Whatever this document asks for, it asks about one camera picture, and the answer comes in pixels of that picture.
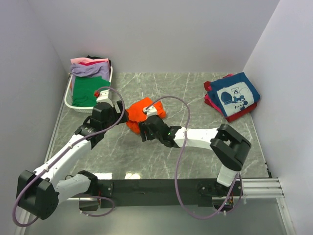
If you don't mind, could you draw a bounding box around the orange t shirt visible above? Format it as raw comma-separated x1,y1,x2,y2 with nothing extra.
126,97,167,135

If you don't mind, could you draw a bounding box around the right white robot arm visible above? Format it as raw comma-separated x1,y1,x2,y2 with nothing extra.
139,115,251,197

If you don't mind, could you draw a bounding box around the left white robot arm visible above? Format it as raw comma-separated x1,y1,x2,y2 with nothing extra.
15,100,128,220

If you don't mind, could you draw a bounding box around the green shirt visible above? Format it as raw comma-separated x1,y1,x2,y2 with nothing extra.
72,76,111,107

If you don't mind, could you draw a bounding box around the white perforated basket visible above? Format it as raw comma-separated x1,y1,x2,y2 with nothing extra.
64,68,113,113

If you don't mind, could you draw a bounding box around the lavender shirt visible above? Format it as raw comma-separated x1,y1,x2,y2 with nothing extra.
70,62,110,81

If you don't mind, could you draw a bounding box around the magenta shirt in basket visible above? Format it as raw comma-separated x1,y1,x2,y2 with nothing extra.
79,61,99,66

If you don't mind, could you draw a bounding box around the black garment in basket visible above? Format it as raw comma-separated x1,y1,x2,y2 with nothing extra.
87,55,112,66

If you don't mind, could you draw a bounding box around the light pink shirt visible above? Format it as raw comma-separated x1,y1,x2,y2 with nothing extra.
70,57,109,64

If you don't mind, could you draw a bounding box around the pink folded shirt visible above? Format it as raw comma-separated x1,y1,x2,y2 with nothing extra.
204,92,223,115

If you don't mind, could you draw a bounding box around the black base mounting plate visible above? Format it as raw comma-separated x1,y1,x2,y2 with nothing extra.
98,178,230,207

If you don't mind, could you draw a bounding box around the red folded shirt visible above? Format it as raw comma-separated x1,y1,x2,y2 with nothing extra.
203,74,257,122

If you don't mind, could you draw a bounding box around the blue cartoon print shirt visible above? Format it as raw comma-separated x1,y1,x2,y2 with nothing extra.
208,72,261,117

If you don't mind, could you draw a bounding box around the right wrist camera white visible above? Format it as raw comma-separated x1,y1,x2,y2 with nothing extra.
143,105,157,118

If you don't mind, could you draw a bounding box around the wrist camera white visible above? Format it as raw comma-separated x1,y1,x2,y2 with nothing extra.
94,90,113,106
143,105,157,118

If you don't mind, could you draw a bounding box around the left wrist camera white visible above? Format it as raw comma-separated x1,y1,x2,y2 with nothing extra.
94,90,113,106

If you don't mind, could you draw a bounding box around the aluminium rail frame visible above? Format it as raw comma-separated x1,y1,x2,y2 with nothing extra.
14,105,298,235

